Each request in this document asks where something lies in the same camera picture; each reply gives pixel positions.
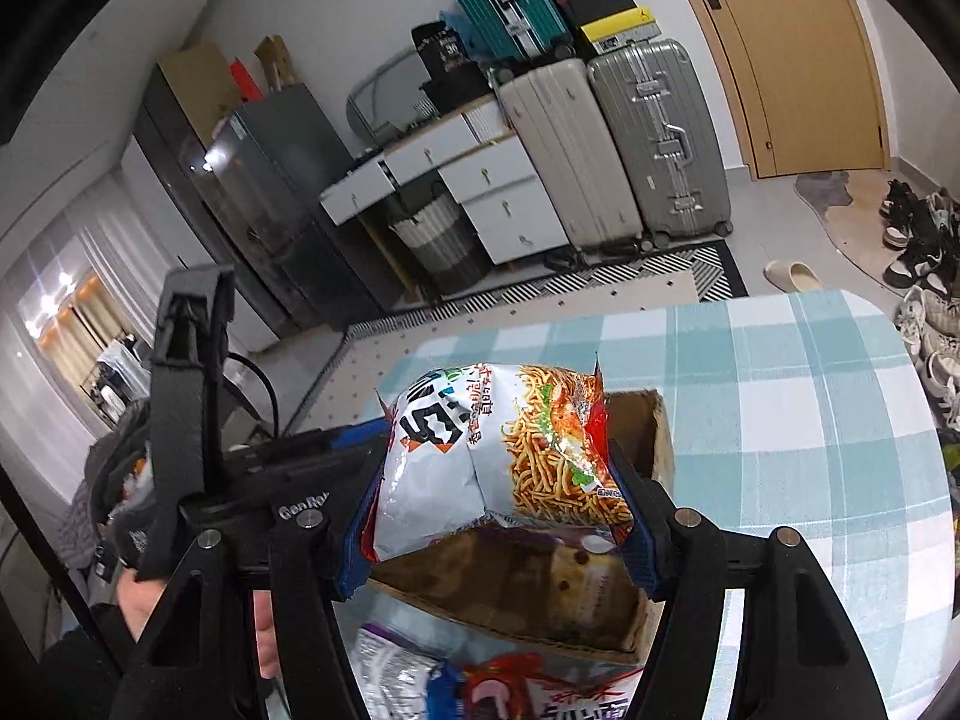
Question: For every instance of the red paper bag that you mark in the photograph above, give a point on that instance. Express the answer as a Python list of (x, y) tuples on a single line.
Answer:
[(246, 79)]

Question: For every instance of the blue snack packet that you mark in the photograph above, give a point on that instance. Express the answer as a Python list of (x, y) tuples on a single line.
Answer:
[(446, 694)]

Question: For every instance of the brown paper bag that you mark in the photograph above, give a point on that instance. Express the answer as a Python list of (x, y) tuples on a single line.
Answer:
[(277, 60)]

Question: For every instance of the black fridge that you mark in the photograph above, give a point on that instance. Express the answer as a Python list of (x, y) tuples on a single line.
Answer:
[(300, 187)]

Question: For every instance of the beige biscuit packet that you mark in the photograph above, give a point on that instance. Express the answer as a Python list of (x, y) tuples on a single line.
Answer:
[(581, 570)]

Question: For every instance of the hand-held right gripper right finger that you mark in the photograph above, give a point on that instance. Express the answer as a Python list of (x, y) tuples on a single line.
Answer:
[(720, 600)]

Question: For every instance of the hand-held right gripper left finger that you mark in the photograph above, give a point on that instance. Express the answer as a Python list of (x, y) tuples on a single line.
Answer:
[(300, 615)]

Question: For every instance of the beige suitcase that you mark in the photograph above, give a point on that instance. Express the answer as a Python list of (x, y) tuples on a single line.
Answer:
[(570, 157)]

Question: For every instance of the silver suitcase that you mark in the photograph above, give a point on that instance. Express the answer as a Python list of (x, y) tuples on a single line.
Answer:
[(660, 142)]

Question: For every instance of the blue plastic bag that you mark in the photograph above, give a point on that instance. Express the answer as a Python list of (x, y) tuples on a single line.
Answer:
[(454, 26)]

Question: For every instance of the flat tan cardboard sheet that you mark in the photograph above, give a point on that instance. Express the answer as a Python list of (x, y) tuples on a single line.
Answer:
[(199, 86)]

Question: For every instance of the white noodle snack packet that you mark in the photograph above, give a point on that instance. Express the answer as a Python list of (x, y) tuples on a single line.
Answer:
[(555, 690), (495, 465)]

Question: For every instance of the brown cardboard box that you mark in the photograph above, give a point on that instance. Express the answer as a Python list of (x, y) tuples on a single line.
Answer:
[(660, 435)]

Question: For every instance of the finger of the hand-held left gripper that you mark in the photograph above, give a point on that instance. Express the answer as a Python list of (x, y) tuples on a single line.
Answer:
[(360, 439)]

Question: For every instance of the black storage box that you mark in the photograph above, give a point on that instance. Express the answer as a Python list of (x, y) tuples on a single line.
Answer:
[(457, 90)]

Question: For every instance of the wooden door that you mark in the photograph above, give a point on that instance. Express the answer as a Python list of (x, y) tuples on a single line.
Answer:
[(795, 60)]

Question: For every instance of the beige floor mat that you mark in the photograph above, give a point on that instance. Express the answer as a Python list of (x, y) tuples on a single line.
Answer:
[(862, 240)]

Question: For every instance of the silver purple snack packet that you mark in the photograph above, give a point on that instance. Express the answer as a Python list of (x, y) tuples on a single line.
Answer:
[(390, 675)]

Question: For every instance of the woven laundry basket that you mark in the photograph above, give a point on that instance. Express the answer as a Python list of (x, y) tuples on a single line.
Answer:
[(442, 240)]

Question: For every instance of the dark glass cabinet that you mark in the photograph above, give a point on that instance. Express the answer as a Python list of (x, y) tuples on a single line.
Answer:
[(172, 165)]

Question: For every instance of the white drawer desk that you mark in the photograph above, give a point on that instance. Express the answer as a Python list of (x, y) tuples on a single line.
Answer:
[(495, 195)]

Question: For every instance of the oval metal framed mirror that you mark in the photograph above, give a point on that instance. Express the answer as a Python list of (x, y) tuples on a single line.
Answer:
[(390, 97)]

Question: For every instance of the plain black shoe box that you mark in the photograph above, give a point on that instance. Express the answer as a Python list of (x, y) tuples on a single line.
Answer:
[(600, 4)]

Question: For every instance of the person's left hand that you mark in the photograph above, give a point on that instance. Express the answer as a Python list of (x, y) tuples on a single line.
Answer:
[(142, 607)]

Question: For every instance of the yellow black shoe box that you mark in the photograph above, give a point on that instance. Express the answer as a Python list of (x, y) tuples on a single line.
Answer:
[(622, 30)]

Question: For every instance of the pile of assorted shoes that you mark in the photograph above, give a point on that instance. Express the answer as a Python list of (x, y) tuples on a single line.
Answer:
[(922, 277)]

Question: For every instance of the grey door mat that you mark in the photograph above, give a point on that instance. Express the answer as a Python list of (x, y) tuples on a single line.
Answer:
[(825, 191)]

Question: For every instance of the beige slipper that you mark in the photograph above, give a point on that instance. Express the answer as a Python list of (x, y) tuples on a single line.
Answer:
[(791, 275)]

